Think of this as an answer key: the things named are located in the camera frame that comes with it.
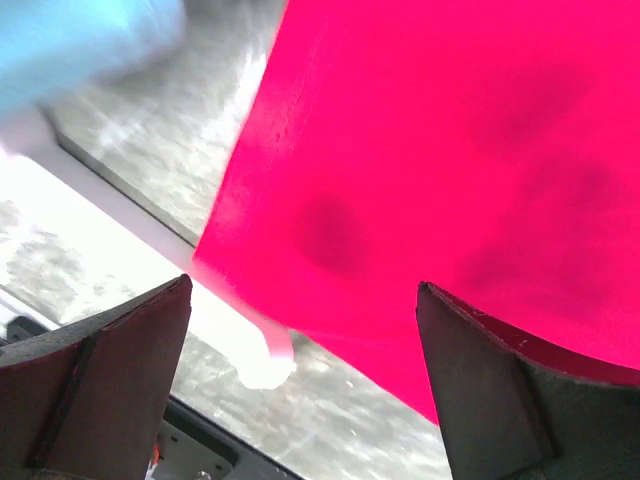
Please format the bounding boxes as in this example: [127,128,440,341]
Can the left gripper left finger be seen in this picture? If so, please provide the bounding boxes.
[1,275,192,479]

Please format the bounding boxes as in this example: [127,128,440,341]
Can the teal t-shirt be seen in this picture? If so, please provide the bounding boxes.
[1,1,187,117]

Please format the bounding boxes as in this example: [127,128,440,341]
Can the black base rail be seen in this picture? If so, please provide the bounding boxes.
[1,289,301,480]

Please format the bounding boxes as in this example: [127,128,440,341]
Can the white clothes rack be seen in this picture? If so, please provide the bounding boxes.
[0,107,297,391]

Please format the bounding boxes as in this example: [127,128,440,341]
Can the magenta t-shirt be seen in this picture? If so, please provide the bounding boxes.
[193,1,639,419]

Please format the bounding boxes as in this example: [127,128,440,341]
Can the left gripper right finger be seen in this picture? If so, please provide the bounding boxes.
[416,282,639,479]

